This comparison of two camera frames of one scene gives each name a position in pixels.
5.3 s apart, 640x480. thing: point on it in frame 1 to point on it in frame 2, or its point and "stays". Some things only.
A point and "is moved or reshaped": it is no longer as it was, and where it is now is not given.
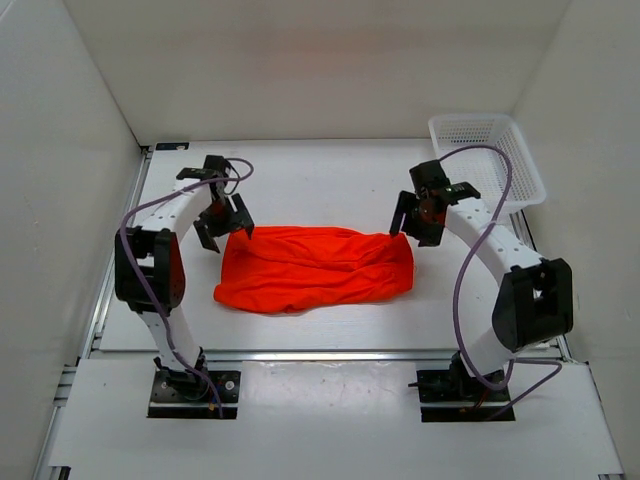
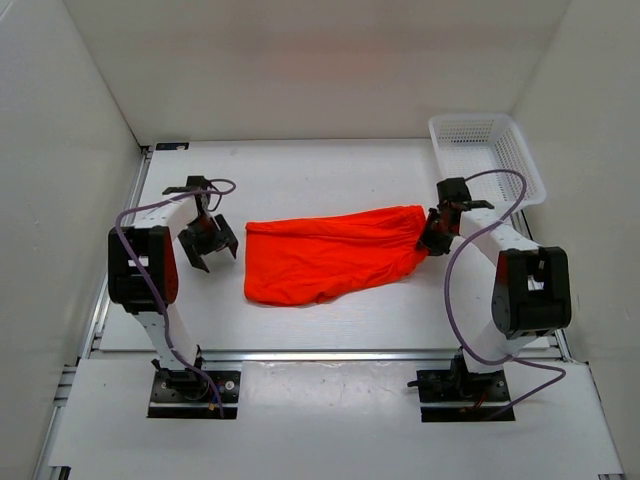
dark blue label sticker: [172, 145] stays
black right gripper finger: [404, 205] to [432, 219]
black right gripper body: [417, 213] to [440, 228]
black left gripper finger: [241, 214] to [228, 235]
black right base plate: [448, 396] stays
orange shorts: [282, 269] is moved or reshaped
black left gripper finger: [208, 241] to [192, 254]
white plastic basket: [488, 169] stays
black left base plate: [186, 393] stays
